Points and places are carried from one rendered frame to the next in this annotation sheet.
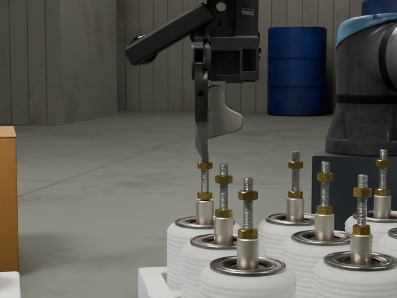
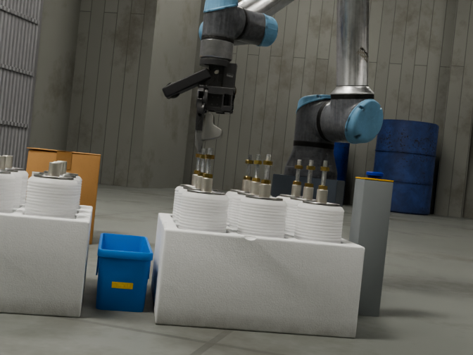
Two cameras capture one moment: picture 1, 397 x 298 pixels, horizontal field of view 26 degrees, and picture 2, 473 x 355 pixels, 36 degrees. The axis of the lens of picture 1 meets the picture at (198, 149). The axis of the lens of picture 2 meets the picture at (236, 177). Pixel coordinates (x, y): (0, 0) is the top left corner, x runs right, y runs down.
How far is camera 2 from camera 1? 0.63 m
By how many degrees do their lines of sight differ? 5
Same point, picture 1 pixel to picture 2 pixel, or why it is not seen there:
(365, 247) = (266, 189)
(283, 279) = (220, 197)
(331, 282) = (246, 203)
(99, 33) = (174, 123)
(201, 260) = not seen: hidden behind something
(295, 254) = (236, 199)
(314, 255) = not seen: hidden behind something
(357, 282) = (257, 203)
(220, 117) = (209, 129)
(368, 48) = (312, 113)
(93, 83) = (166, 160)
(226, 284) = (192, 196)
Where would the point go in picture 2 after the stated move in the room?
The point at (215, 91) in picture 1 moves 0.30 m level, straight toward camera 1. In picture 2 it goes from (207, 115) to (193, 103)
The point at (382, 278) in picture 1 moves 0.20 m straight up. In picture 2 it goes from (270, 203) to (281, 100)
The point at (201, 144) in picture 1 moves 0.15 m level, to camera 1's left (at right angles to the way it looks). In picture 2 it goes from (198, 143) to (132, 136)
